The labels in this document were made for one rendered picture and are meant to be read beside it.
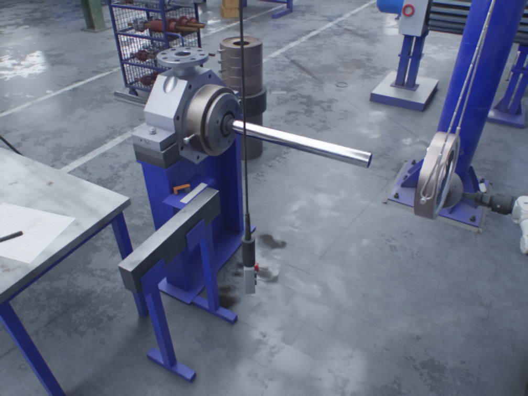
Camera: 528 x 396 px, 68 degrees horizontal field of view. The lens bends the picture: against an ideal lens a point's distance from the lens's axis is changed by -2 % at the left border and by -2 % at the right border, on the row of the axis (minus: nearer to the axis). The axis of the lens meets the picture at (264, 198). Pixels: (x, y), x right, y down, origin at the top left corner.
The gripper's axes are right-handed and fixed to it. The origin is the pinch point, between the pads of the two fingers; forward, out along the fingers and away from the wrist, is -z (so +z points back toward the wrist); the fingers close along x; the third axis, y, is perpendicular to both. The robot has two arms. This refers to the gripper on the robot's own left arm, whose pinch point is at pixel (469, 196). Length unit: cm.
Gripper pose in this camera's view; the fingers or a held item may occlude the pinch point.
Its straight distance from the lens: 213.7
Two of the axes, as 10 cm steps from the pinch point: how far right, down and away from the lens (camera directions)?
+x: 4.7, 1.7, 8.7
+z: 8.2, 2.7, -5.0
